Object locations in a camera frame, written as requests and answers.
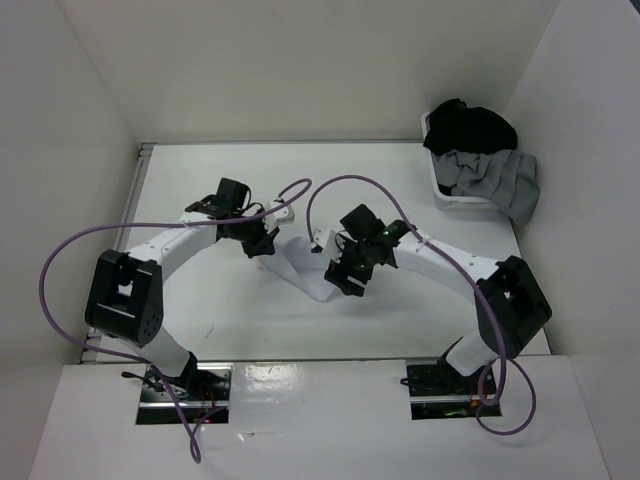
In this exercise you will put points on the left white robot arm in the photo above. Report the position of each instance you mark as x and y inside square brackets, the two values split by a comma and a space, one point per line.
[126, 296]

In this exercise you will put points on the black garment in bin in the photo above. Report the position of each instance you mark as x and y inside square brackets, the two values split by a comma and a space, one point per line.
[496, 132]

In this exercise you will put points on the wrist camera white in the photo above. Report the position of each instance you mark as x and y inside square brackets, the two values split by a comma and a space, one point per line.
[324, 242]
[280, 214]

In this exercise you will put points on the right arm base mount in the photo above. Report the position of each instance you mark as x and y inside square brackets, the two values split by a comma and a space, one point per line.
[437, 394]

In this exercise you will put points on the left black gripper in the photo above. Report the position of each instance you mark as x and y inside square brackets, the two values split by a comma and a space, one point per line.
[263, 245]

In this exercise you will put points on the grey garment in bin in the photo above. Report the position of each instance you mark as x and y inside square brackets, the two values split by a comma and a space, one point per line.
[508, 178]

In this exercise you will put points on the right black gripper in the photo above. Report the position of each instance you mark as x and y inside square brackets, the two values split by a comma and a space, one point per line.
[338, 273]

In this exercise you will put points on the white skirt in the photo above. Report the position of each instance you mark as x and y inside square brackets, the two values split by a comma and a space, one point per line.
[295, 263]

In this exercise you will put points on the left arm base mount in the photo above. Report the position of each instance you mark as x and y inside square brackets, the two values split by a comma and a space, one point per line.
[208, 404]

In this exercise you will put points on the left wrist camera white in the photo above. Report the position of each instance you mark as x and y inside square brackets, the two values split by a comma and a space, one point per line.
[280, 214]

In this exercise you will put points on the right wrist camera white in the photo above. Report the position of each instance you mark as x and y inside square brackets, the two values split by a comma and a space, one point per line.
[324, 242]

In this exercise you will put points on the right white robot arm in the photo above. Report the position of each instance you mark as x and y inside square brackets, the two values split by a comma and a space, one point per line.
[510, 306]

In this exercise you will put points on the white plastic bin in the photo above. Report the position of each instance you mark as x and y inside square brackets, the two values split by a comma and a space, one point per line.
[450, 195]

